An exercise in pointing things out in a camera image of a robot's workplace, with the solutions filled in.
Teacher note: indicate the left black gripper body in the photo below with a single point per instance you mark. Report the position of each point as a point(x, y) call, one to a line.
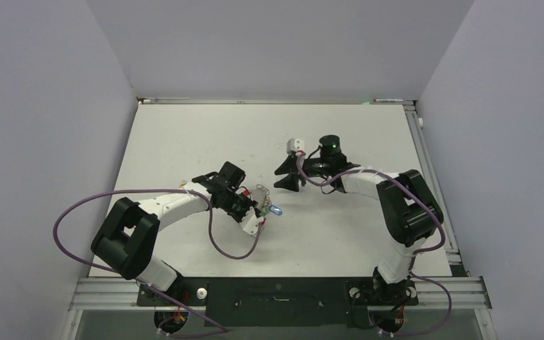
point(237, 206)

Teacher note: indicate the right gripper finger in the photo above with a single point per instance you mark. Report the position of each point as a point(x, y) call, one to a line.
point(288, 166)
point(291, 182)

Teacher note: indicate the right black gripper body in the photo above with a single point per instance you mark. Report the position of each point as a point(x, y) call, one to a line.
point(316, 167)

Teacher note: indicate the red-handled metal key holder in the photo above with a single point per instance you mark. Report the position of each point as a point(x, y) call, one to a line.
point(261, 195)

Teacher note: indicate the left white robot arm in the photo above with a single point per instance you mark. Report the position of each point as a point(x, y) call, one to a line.
point(127, 237)

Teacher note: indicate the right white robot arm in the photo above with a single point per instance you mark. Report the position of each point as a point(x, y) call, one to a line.
point(412, 216)

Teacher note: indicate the blue key tag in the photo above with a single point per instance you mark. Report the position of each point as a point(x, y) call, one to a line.
point(275, 210)

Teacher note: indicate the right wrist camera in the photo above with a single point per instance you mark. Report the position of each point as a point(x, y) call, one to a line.
point(295, 145)

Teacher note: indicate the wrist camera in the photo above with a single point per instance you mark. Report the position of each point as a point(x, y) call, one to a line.
point(295, 145)
point(251, 225)

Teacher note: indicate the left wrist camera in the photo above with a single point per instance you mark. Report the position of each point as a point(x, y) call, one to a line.
point(251, 225)

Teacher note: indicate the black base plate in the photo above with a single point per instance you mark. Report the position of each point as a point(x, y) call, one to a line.
point(356, 302)

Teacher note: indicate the aluminium back rail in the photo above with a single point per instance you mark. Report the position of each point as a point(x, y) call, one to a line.
point(235, 101)

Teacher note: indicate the aluminium right rail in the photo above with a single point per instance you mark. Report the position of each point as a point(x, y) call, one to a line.
point(416, 128)

